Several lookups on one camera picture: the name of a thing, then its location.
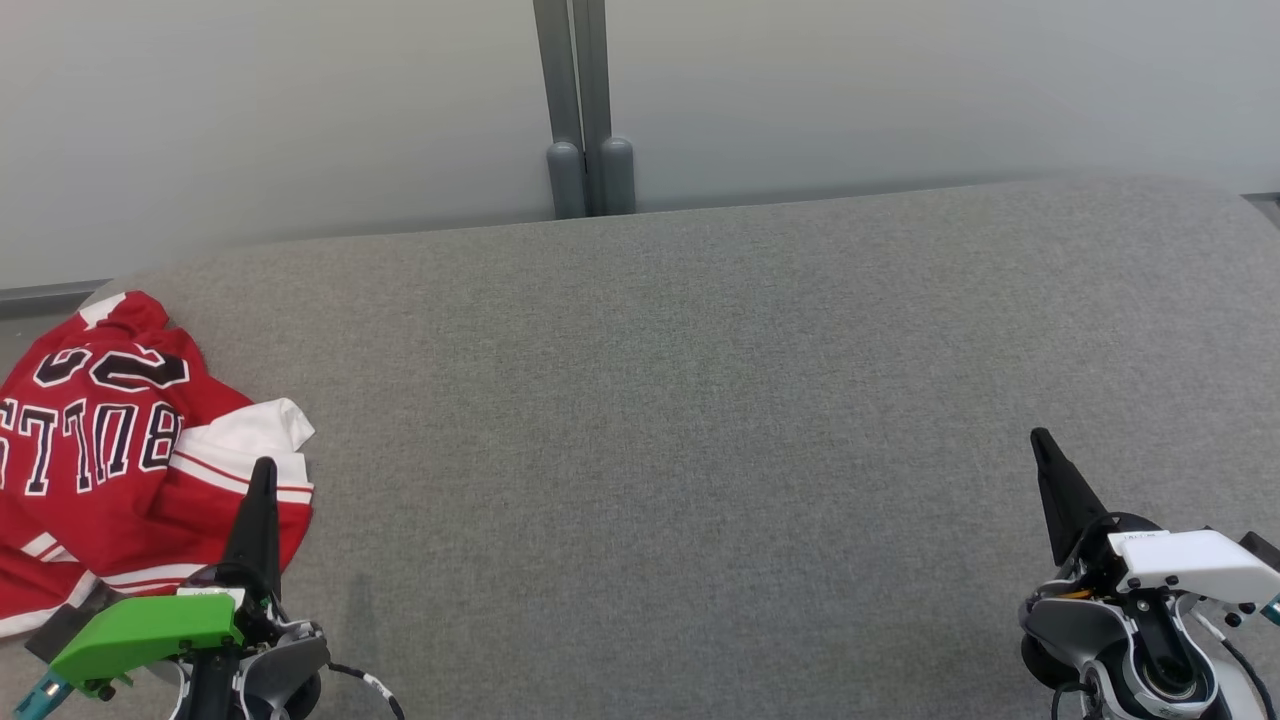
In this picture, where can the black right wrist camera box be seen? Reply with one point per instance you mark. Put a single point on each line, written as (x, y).
(1262, 552)

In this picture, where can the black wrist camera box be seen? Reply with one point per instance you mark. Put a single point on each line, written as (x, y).
(65, 620)
(1262, 552)

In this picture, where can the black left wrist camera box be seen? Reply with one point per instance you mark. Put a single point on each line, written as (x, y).
(65, 620)

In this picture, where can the grey metal partition post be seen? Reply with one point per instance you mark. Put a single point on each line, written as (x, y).
(610, 110)
(560, 100)

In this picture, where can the grey baseboard strip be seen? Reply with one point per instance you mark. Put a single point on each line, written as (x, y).
(50, 298)

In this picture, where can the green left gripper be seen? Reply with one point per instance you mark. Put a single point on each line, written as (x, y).
(150, 630)

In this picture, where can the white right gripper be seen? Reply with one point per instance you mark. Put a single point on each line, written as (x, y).
(1190, 560)

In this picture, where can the red white basketball jersey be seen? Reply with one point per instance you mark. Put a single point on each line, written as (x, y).
(110, 450)

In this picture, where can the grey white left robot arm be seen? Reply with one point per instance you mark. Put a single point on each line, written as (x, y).
(285, 665)

